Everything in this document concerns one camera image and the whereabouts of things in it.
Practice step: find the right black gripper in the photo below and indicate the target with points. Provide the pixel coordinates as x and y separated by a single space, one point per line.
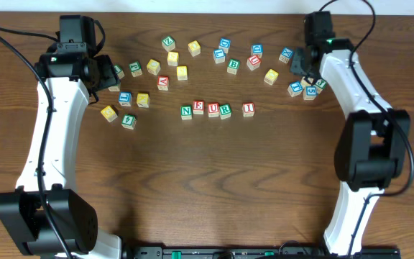
300 62

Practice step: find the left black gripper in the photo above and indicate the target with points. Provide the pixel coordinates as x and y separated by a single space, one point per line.
107 73

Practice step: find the blue P block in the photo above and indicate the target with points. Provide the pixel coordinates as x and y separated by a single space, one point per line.
306 81

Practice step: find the red I block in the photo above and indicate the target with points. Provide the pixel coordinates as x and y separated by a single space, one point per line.
248 109

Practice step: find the green N block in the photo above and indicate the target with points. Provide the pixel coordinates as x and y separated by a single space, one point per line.
186 112

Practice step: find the green R block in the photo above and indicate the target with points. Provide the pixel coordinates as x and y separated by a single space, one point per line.
225 111

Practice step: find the red E block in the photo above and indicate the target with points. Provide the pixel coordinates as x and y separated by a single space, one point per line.
198 107

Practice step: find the red u block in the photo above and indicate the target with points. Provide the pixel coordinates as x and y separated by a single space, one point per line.
213 109
253 62

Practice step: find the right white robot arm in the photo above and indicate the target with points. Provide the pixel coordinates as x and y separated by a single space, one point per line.
373 143

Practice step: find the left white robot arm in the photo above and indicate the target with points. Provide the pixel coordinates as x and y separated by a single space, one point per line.
44 215

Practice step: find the green 7 block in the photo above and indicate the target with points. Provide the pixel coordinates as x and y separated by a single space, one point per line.
119 71

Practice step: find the green V block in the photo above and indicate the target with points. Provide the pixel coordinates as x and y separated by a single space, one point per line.
115 88

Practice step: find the blue X block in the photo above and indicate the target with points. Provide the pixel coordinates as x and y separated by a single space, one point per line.
286 55

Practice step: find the green J block right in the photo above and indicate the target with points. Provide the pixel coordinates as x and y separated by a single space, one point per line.
320 85

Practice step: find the blue L block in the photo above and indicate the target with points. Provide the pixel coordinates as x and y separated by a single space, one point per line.
125 98

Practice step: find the blue T block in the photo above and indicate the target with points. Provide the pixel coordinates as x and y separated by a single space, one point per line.
295 89

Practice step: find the blue 5 block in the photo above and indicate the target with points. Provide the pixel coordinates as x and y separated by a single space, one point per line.
310 93

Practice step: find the yellow C block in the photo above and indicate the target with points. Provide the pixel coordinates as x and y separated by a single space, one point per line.
110 113

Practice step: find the yellow block beside L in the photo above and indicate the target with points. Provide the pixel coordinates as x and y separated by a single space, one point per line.
143 100

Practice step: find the yellow O block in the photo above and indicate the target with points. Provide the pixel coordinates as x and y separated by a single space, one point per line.
153 67

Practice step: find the green 4 block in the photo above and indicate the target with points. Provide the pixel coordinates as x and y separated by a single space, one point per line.
129 121

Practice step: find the blue D block right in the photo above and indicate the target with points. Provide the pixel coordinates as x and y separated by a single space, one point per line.
257 50

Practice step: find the blue d block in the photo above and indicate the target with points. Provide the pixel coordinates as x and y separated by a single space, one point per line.
224 44
257 50

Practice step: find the yellow S block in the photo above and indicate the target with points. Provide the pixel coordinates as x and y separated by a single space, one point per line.
172 58

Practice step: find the green Z block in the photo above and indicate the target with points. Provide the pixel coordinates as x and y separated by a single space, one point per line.
168 43

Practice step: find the green B block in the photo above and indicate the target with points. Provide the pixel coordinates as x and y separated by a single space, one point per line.
233 66

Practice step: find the blue D block left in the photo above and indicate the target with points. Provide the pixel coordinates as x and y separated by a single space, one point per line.
224 44

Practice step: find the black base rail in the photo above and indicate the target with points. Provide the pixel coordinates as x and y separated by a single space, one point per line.
292 251

